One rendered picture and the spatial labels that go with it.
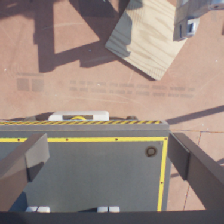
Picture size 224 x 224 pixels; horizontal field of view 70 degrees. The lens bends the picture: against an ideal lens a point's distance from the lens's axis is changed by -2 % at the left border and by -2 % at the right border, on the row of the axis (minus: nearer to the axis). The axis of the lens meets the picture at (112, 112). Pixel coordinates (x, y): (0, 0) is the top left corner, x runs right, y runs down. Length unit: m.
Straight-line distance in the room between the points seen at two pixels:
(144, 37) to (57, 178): 0.68
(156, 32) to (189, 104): 0.39
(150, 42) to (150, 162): 0.52
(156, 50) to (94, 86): 0.34
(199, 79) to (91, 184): 0.70
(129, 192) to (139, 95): 0.45
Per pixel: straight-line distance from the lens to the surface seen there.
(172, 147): 0.17
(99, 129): 0.53
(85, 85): 0.83
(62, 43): 0.85
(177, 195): 1.16
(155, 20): 0.85
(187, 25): 0.61
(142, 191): 0.66
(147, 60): 0.81
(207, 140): 1.04
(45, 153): 0.17
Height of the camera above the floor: 0.81
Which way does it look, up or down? 76 degrees down
